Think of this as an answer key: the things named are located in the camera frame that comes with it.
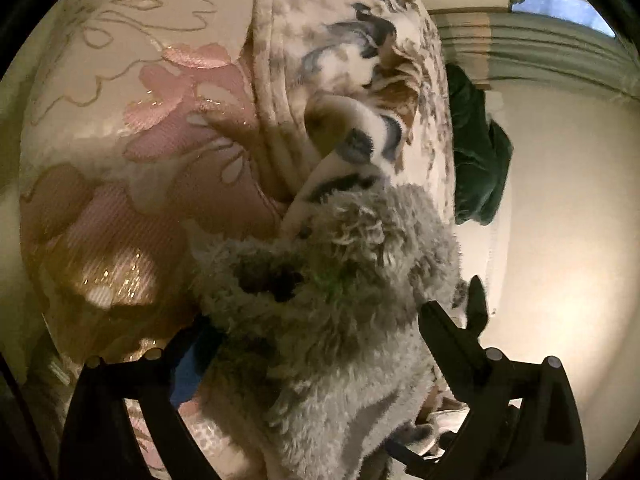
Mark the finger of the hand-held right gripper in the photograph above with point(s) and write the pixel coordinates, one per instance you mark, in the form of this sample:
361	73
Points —
476	305

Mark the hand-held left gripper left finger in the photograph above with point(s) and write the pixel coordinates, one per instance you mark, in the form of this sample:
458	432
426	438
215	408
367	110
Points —
185	375

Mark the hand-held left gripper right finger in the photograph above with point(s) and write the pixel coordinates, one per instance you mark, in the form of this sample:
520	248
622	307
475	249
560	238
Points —
440	330

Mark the dark green blanket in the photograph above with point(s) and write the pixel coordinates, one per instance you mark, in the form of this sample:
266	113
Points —
475	160

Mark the green curtain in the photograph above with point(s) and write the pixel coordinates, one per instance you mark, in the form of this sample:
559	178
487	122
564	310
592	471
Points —
525	45

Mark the floral blanket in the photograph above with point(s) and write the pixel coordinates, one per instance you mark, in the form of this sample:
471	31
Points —
350	60

